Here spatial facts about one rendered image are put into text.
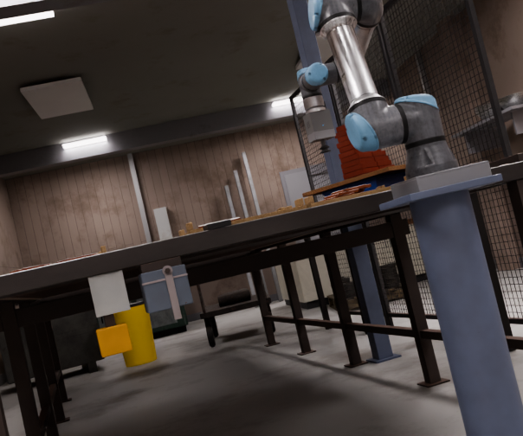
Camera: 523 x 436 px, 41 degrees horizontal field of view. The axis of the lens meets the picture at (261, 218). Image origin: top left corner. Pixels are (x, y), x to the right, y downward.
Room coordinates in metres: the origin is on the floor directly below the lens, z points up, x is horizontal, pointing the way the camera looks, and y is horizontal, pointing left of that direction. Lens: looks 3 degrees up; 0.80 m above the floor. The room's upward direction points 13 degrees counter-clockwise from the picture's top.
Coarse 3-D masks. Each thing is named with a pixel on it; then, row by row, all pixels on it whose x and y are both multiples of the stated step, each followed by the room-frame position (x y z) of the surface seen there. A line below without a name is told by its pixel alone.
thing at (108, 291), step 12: (96, 276) 2.04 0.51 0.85; (108, 276) 2.05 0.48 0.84; (120, 276) 2.06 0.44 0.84; (96, 288) 2.04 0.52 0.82; (108, 288) 2.05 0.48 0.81; (120, 288) 2.06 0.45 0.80; (96, 300) 2.04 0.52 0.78; (108, 300) 2.05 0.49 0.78; (120, 300) 2.06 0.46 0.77; (96, 312) 2.04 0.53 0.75; (108, 312) 2.05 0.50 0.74
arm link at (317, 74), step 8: (312, 64) 2.42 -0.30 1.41; (320, 64) 2.42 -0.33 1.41; (328, 64) 2.45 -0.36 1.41; (312, 72) 2.41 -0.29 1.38; (320, 72) 2.41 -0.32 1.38; (328, 72) 2.44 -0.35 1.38; (336, 72) 2.44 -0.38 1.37; (304, 80) 2.48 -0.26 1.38; (312, 80) 2.42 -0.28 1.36; (320, 80) 2.42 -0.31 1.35; (328, 80) 2.45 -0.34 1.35; (336, 80) 2.46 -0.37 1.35; (312, 88) 2.49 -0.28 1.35
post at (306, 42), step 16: (288, 0) 4.41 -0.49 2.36; (304, 0) 4.38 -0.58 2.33; (304, 16) 4.37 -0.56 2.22; (304, 32) 4.36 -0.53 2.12; (304, 48) 4.36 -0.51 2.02; (304, 64) 4.41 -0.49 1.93; (336, 144) 4.37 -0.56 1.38; (336, 160) 4.37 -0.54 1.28; (336, 176) 4.36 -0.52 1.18; (352, 256) 4.38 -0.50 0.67; (368, 256) 4.38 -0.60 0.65; (352, 272) 4.44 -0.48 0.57; (368, 272) 4.37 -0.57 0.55; (368, 288) 4.37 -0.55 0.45; (368, 304) 4.36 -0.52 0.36; (368, 320) 4.38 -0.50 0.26; (368, 336) 4.44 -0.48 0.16; (384, 336) 4.38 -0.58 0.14; (384, 352) 4.37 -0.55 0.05
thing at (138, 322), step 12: (120, 312) 7.20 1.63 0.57; (132, 312) 7.21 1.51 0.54; (144, 312) 7.29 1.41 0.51; (132, 324) 7.21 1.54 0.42; (144, 324) 7.26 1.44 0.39; (132, 336) 7.21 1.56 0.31; (144, 336) 7.25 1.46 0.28; (132, 348) 7.21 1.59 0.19; (144, 348) 7.24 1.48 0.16; (132, 360) 7.23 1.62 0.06; (144, 360) 7.23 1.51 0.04
